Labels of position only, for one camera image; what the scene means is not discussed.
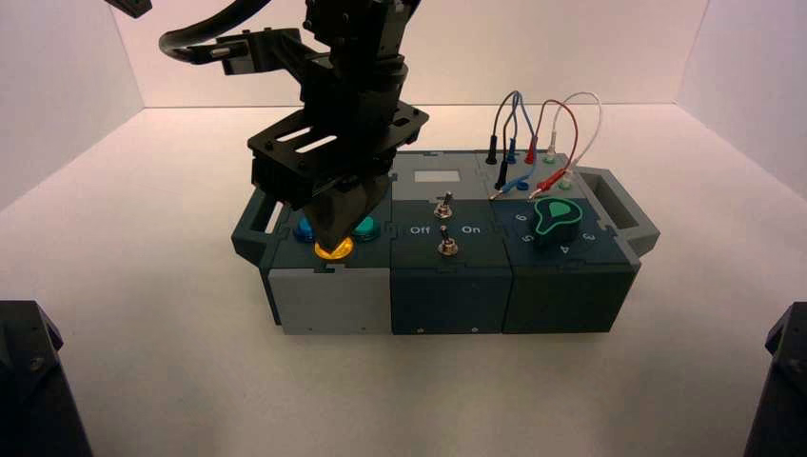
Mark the yellow round push button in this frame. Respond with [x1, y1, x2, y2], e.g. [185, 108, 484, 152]
[313, 235, 356, 261]

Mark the green rotary selector knob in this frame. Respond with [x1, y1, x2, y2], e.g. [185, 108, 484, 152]
[528, 196, 582, 248]

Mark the metal toggle switch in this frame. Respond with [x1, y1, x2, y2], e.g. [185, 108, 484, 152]
[432, 190, 457, 220]
[436, 225, 461, 257]

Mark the white banana plug cable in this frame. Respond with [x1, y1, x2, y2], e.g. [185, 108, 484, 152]
[542, 91, 602, 190]

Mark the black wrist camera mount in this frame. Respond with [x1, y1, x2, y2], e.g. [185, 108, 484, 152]
[210, 28, 317, 78]

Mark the blue banana plug cable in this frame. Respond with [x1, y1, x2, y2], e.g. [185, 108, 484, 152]
[502, 90, 539, 194]

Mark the red banana plug cable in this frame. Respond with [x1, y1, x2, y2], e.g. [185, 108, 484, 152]
[522, 99, 579, 201]

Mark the green round push button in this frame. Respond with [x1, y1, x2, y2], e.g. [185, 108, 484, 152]
[351, 216, 382, 244]

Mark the black sleeved arm cable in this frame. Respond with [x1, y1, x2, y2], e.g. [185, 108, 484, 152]
[157, 0, 273, 65]

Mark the black banana plug cable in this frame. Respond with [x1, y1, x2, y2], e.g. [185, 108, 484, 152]
[483, 90, 522, 202]

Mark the dark teal modular task box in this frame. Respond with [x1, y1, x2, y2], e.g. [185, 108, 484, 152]
[230, 149, 660, 335]

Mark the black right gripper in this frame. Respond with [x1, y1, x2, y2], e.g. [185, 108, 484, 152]
[247, 68, 430, 245]

